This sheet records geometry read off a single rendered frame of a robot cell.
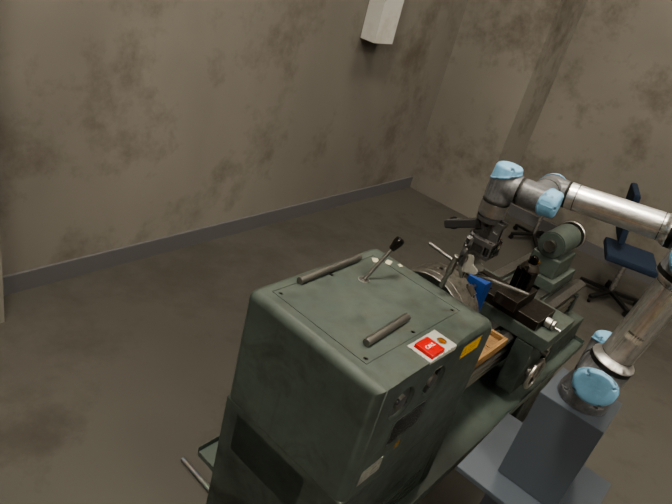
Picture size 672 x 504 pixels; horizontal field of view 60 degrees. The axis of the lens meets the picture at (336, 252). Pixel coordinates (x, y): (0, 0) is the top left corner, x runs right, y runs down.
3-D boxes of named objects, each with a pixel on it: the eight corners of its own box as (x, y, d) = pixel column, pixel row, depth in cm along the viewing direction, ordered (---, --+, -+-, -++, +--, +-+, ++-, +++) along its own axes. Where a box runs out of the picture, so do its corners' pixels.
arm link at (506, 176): (522, 173, 149) (492, 161, 152) (507, 211, 154) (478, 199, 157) (530, 168, 155) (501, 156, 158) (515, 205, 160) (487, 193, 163)
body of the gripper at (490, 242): (484, 264, 161) (500, 226, 155) (458, 250, 165) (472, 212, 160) (496, 258, 167) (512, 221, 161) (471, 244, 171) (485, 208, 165)
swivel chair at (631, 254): (644, 305, 503) (701, 209, 458) (626, 324, 465) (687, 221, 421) (584, 274, 530) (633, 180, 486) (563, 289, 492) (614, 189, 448)
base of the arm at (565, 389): (613, 402, 177) (628, 377, 173) (598, 424, 166) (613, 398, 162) (567, 373, 185) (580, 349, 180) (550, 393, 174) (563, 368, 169)
